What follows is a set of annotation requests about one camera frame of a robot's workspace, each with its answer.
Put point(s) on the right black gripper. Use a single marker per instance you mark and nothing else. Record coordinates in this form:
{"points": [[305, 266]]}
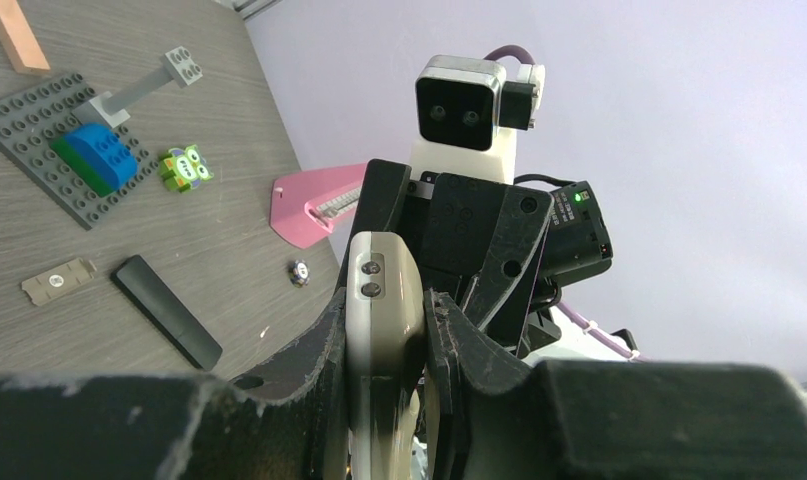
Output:
{"points": [[469, 235]]}

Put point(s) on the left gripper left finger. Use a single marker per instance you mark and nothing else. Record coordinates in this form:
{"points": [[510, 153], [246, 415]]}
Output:
{"points": [[302, 430]]}

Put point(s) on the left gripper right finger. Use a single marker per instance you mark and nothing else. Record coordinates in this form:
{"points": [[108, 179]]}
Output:
{"points": [[485, 414]]}

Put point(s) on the beige remote control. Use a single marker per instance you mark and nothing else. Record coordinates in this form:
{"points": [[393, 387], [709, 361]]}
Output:
{"points": [[385, 330]]}

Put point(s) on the beige battery cover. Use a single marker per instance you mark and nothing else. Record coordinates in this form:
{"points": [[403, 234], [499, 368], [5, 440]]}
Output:
{"points": [[59, 281]]}

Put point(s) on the black remote control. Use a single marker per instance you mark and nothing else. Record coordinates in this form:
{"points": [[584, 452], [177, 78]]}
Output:
{"points": [[141, 284]]}

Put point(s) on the pink metronome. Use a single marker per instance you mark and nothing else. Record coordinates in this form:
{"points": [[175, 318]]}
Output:
{"points": [[307, 206]]}

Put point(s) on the small patterned ball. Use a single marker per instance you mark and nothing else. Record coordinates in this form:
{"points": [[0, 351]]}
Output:
{"points": [[298, 273]]}

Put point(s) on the green owl toy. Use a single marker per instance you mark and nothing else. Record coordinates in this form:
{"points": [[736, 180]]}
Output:
{"points": [[183, 169]]}

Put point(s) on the grey lego tower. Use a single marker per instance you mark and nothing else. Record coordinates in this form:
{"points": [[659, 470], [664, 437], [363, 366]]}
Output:
{"points": [[110, 109]]}

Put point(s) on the blue lego brick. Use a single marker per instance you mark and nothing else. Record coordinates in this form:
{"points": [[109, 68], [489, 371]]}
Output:
{"points": [[98, 157]]}

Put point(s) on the grey lego baseplate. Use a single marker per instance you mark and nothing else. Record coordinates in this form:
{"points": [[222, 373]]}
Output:
{"points": [[31, 119]]}

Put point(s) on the orange wooden block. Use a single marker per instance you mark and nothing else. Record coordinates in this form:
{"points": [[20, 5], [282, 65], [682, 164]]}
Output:
{"points": [[19, 41]]}

